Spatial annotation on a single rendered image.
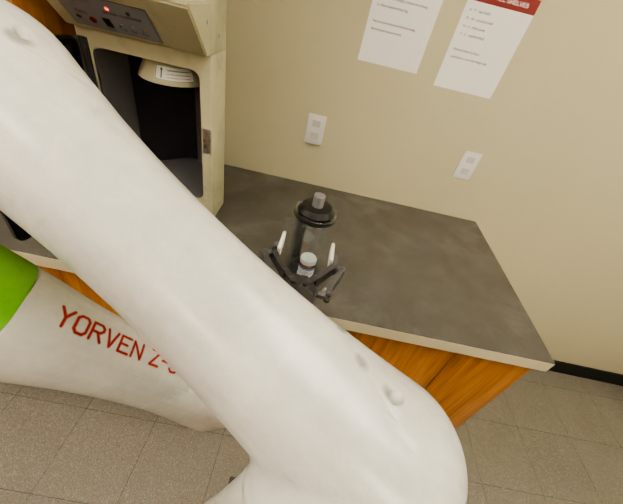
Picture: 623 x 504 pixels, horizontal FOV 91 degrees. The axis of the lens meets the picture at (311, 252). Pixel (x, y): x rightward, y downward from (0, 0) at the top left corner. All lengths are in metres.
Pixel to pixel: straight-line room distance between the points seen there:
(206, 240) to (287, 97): 1.11
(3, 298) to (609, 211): 1.87
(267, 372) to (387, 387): 0.08
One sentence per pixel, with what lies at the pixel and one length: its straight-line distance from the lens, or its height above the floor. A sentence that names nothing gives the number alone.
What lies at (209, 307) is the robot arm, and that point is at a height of 1.41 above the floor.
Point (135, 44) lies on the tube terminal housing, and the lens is 0.96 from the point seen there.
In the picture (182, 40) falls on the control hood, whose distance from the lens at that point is 0.85.
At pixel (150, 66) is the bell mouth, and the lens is 0.99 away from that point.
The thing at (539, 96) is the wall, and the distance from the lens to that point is 1.44.
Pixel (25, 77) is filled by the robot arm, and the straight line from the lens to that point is 0.28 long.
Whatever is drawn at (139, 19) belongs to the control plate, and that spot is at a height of 1.46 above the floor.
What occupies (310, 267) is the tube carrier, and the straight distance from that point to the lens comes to 0.82.
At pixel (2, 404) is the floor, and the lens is 1.96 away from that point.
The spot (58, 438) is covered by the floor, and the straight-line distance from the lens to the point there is 1.80.
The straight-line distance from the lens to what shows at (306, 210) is 0.73.
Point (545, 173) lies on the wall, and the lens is 1.59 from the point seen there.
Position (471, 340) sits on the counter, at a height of 0.94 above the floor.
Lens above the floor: 1.57
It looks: 39 degrees down
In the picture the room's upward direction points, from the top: 14 degrees clockwise
